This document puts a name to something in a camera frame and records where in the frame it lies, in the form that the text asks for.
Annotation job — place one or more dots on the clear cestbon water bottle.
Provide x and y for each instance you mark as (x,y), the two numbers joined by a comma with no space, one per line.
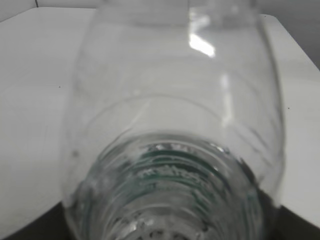
(174,125)

